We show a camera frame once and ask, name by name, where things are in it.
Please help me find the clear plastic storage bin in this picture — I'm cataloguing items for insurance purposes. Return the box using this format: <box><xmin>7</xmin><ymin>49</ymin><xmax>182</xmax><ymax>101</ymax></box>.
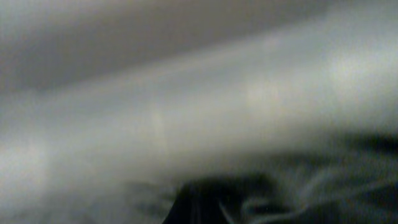
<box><xmin>1</xmin><ymin>1</ymin><xmax>397</xmax><ymax>223</ymax></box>

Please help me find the black garment with tag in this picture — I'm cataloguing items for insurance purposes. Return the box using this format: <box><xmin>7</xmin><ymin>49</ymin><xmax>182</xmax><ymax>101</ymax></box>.
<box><xmin>164</xmin><ymin>134</ymin><xmax>397</xmax><ymax>223</ymax></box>

